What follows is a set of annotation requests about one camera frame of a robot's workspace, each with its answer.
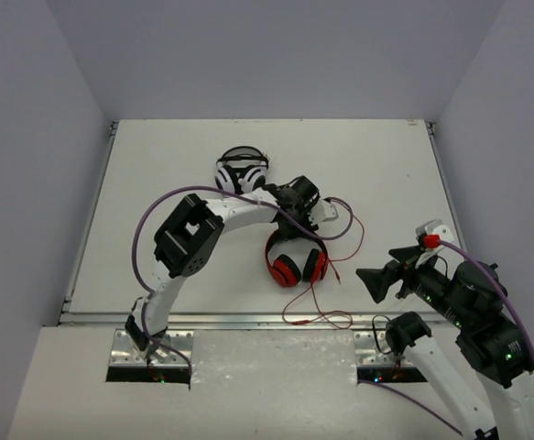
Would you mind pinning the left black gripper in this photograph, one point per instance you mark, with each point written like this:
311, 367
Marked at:
291, 225

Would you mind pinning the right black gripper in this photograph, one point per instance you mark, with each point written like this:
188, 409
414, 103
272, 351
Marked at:
378, 280

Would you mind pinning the red black headphones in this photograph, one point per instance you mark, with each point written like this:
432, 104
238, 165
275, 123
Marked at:
296, 261

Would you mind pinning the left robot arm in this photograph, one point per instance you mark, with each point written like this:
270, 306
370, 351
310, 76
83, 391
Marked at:
186, 239

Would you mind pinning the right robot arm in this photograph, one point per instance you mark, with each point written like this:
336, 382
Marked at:
493, 345

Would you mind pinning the white black headphones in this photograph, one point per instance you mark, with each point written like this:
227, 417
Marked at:
241, 169

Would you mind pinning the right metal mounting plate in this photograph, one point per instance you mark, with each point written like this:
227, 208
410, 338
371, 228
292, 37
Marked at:
371, 349

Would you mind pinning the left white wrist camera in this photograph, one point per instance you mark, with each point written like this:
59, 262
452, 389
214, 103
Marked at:
323, 211

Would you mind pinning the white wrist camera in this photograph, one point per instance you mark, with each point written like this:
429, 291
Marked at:
323, 211
432, 233

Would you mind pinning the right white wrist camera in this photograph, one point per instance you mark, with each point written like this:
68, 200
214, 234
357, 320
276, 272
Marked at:
432, 233

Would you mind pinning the aluminium table rail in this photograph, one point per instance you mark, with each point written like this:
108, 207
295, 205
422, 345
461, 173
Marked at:
237, 321

